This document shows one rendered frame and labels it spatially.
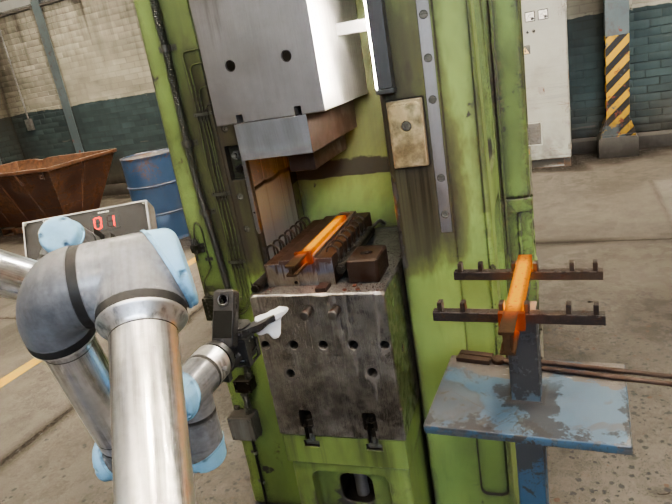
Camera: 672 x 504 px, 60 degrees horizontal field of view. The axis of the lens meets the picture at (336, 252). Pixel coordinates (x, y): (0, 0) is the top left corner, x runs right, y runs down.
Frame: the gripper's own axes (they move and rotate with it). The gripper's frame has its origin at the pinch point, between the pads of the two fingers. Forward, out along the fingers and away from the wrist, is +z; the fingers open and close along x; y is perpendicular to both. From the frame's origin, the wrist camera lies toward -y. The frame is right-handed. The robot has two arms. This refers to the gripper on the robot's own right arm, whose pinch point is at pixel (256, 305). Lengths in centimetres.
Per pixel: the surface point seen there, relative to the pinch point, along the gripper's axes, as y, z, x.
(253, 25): -58, 31, -2
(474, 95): -34, 45, 46
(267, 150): -28.9, 30.7, -4.5
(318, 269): 4.0, 30.7, 3.4
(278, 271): 4.1, 30.7, -8.4
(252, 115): -38.0, 30.7, -6.7
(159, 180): 37, 382, -293
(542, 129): 58, 555, 69
